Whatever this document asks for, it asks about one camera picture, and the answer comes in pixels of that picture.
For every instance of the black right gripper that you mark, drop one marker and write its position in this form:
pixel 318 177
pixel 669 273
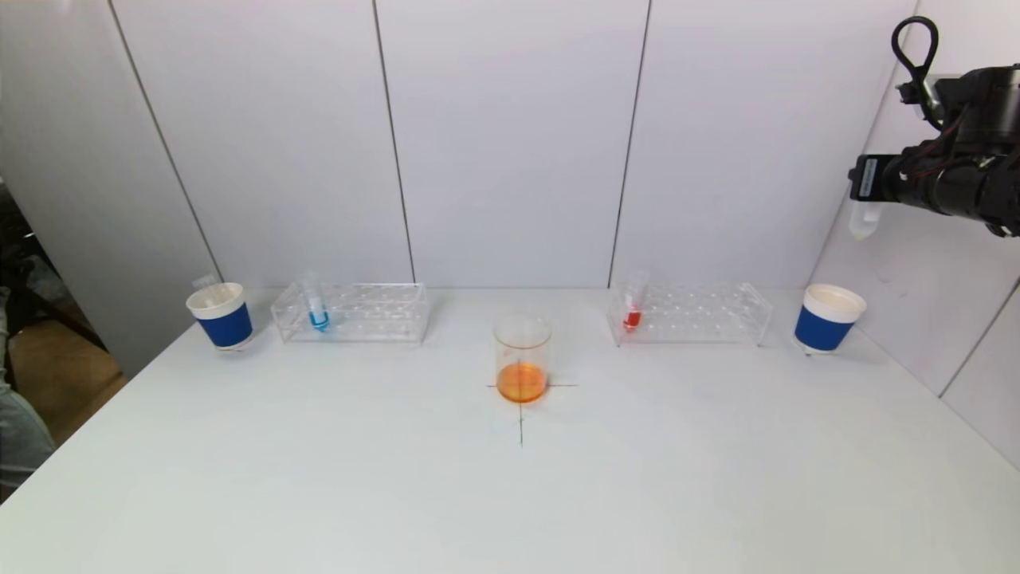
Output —
pixel 867 177

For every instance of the yellow pigment test tube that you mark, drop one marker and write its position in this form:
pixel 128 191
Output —
pixel 865 222

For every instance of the red pigment test tube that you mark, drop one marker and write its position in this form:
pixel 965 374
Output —
pixel 207 284
pixel 633 319

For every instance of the clear acrylic test tube rack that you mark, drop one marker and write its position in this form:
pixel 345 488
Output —
pixel 370 315
pixel 693 319

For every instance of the clear glass beaker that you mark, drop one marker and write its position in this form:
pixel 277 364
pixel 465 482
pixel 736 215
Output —
pixel 522 381

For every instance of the blue pigment test tube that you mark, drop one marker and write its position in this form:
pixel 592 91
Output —
pixel 317 317

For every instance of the blue white paper cup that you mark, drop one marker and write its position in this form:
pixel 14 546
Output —
pixel 225 319
pixel 825 323

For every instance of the grey chair seat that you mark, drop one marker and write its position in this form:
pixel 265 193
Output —
pixel 20 438

